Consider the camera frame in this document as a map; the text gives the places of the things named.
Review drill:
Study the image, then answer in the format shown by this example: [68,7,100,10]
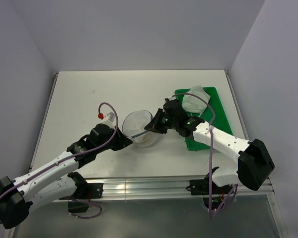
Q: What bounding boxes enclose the green plastic tray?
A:
[174,86,234,152]

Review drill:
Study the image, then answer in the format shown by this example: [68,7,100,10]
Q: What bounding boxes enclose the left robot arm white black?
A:
[0,123,133,229]

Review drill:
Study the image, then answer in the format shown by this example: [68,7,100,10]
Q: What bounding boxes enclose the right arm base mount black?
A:
[186,178,236,211]

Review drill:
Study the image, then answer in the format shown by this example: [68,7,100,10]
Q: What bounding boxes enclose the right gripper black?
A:
[146,108,178,134]

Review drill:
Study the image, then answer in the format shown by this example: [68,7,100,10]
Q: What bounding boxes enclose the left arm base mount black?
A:
[68,183,103,219]

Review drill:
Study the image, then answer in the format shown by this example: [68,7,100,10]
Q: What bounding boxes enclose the aluminium rail frame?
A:
[13,175,275,203]

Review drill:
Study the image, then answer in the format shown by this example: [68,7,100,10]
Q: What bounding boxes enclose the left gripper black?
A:
[95,125,132,153]

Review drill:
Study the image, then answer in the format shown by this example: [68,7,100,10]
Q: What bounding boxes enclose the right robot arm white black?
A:
[145,99,275,193]

